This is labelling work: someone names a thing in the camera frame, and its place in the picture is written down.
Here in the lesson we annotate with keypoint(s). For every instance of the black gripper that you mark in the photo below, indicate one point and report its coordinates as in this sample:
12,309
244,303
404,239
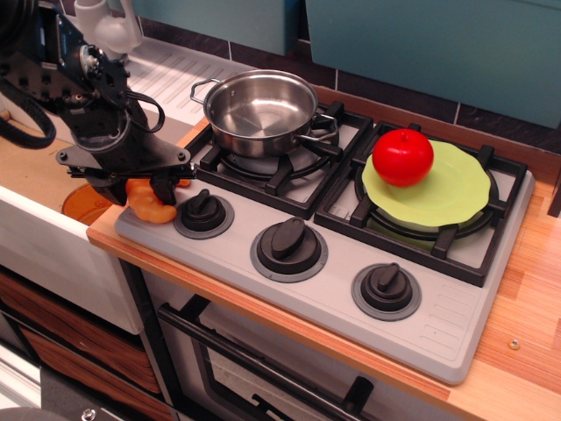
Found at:
106,164

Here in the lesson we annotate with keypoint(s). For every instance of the yellow plastic croissant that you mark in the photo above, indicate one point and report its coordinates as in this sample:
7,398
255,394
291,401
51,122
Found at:
146,205

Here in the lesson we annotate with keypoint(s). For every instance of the red plastic apple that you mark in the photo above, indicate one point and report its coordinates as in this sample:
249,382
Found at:
403,157

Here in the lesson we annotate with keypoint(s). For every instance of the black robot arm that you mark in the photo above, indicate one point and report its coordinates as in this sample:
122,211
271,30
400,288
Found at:
47,68

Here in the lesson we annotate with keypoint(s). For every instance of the black left stove knob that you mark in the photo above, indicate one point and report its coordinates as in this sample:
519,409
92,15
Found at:
204,216

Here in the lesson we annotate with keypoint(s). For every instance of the black stove knob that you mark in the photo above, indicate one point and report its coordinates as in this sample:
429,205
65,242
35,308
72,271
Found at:
289,252
204,216
386,292

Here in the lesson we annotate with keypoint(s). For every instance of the stainless steel pot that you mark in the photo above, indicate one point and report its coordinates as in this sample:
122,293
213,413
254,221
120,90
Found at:
265,113

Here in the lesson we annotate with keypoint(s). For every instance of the black middle stove knob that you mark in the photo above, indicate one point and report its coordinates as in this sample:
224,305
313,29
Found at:
289,252

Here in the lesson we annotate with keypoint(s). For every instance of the black right stove knob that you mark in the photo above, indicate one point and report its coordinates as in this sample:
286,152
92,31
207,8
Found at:
386,292

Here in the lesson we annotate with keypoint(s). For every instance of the light green plate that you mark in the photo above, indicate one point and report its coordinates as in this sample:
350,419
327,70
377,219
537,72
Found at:
454,191

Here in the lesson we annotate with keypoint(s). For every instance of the grey toy stove top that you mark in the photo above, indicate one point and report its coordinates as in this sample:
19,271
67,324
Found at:
439,339

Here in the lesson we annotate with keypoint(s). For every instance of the orange sink drain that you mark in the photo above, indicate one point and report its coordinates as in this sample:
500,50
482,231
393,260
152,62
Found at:
85,205

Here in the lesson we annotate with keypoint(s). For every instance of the white toy sink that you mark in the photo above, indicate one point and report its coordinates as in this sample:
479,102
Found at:
49,248

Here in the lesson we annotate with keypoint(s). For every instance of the grey toy faucet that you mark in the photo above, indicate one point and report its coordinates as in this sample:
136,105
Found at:
116,36

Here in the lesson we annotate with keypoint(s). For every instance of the black left burner grate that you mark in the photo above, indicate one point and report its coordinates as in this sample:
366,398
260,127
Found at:
296,182

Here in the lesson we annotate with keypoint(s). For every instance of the black burner grate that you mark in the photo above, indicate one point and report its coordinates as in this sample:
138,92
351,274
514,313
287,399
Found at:
462,251
296,182

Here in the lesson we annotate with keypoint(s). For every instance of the wooden drawer fronts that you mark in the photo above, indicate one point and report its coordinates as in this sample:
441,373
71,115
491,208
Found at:
83,347

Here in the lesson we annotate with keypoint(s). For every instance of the toy oven door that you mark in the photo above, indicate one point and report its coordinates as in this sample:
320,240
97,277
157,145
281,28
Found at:
244,396

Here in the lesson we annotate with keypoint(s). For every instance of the black right burner grate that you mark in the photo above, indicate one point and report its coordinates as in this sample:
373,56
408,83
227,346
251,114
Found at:
462,251

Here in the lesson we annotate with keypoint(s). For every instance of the black oven door handle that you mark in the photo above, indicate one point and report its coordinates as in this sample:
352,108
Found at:
349,409

